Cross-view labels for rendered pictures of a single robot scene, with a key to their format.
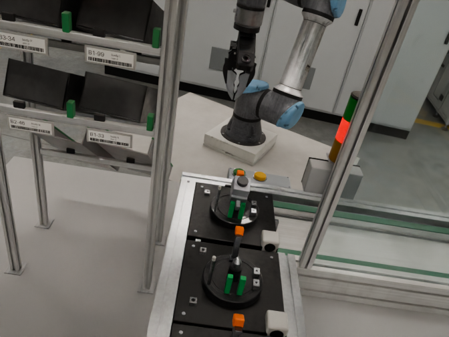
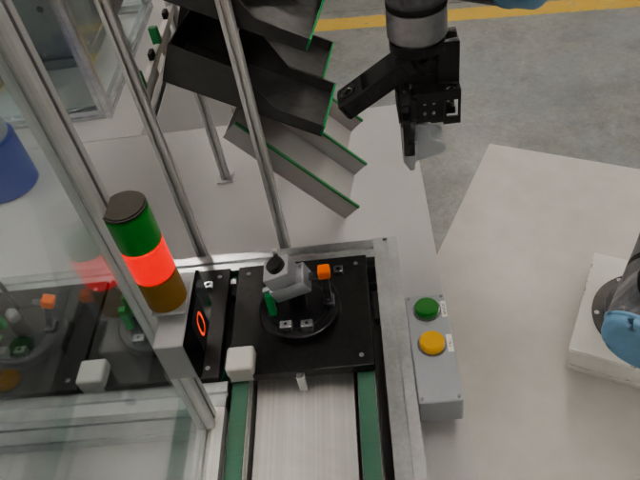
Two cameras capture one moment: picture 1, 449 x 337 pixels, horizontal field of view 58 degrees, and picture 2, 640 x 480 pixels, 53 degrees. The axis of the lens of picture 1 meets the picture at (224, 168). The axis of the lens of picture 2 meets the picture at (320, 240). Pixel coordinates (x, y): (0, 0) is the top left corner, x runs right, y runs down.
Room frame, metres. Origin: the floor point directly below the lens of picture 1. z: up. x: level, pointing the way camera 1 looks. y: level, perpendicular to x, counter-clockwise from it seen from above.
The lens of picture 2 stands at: (1.10, -0.74, 1.85)
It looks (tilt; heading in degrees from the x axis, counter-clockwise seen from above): 45 degrees down; 101
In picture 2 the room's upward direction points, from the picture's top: 11 degrees counter-clockwise
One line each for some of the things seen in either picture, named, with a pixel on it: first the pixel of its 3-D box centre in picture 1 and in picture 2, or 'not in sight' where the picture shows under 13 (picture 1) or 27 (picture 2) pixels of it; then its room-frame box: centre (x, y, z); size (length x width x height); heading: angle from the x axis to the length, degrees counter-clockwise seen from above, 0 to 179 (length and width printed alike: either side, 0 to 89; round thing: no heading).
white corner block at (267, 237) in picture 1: (269, 241); (241, 364); (0.81, -0.15, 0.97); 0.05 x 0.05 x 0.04; 4
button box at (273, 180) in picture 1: (258, 184); (432, 354); (1.12, -0.12, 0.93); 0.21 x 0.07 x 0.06; 94
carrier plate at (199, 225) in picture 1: (233, 214); (302, 314); (0.90, -0.05, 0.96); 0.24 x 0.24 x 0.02; 4
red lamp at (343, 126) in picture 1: (350, 130); (147, 256); (0.80, -0.25, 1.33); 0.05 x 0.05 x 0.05
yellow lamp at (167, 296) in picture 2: (343, 150); (161, 284); (0.80, -0.25, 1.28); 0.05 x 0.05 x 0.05
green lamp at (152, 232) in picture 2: (358, 109); (132, 226); (0.80, -0.25, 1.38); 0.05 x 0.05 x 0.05
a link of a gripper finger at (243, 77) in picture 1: (241, 83); (424, 149); (1.12, 0.00, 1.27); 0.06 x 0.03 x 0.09; 4
